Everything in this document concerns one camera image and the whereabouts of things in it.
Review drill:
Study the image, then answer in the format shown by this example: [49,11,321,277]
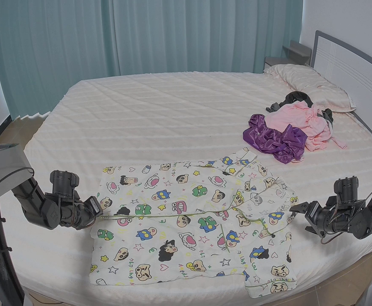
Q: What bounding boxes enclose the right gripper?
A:
[304,212,334,236]

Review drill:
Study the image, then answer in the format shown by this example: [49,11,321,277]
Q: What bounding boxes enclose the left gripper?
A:
[74,202,102,232]

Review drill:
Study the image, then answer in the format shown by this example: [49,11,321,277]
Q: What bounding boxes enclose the white printed pyjama top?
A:
[89,147,299,299]

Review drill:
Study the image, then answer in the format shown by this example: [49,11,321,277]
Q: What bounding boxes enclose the bed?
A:
[0,30,372,300]

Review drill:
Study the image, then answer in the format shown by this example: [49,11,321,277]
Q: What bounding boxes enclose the purple satin garment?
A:
[243,113,308,164]

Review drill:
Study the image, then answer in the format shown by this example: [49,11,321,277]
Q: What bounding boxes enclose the pink garment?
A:
[265,101,348,152]

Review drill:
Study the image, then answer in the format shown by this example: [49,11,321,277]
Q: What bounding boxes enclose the dark grey garment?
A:
[266,91,334,133]

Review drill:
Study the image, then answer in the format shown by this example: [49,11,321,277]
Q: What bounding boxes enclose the cream pillow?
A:
[263,63,358,112]

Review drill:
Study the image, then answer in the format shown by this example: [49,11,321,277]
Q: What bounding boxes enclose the grey bedside table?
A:
[264,40,312,68]

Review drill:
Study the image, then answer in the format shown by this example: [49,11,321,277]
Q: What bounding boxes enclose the blue-green curtain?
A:
[0,0,121,120]
[108,0,303,75]

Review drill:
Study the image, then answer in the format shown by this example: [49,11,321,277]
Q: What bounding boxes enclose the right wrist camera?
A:
[304,201,322,222]

